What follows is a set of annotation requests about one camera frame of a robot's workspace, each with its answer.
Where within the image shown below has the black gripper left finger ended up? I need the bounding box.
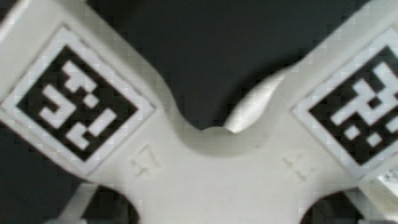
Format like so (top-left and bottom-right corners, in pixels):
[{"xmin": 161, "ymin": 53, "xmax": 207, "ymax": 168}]
[{"xmin": 54, "ymin": 183, "xmax": 141, "ymax": 224}]

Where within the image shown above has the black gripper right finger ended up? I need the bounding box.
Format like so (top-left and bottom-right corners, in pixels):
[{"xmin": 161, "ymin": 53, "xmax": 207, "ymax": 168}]
[{"xmin": 300, "ymin": 188, "xmax": 398, "ymax": 224}]

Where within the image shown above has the white cross table base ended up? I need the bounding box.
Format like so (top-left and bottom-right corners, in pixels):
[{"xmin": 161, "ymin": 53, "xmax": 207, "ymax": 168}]
[{"xmin": 0, "ymin": 0, "xmax": 398, "ymax": 224}]

